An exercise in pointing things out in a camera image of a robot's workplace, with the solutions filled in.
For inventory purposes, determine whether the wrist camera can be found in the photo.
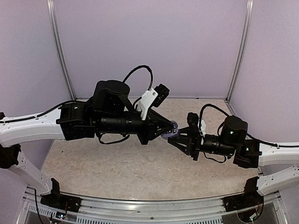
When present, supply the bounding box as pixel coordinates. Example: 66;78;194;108
187;112;206;137
136;84;170;121

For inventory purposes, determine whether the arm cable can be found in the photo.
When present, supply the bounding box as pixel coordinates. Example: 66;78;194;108
199;104;231;124
122;65;154;91

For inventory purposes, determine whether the blue-grey earbud case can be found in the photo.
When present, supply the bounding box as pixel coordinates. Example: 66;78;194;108
161;120;179;140

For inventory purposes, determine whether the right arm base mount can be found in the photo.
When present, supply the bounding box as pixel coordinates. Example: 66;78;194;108
223;177;264;212

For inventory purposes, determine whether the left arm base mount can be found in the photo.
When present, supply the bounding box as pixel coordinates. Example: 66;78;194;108
40;178;82;213

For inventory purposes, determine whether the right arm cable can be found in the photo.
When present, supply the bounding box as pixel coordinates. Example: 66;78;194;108
199;104;231;124

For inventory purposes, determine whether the aluminium frame post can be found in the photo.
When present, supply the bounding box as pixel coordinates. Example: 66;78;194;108
226;0;254;104
46;0;77;100

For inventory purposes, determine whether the front aluminium rail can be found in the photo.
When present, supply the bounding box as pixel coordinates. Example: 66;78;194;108
16;184;289;224

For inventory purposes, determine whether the right aluminium frame post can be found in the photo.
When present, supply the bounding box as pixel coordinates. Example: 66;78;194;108
226;0;254;104

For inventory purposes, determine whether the left aluminium frame post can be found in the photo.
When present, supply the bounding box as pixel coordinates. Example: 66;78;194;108
46;0;77;100

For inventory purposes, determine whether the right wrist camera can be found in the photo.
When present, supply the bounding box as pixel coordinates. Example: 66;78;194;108
187;112;206;137

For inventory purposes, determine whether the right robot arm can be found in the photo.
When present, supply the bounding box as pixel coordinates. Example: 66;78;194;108
165;113;299;207

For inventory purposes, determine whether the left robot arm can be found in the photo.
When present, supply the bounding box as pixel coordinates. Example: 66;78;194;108
0;80;173;208

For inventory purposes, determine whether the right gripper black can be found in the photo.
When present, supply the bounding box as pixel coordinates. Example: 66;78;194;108
168;126;236;161

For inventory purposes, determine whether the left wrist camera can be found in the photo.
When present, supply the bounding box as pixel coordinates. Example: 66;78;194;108
136;84;170;121

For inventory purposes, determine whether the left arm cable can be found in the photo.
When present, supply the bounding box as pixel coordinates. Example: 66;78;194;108
122;65;154;91

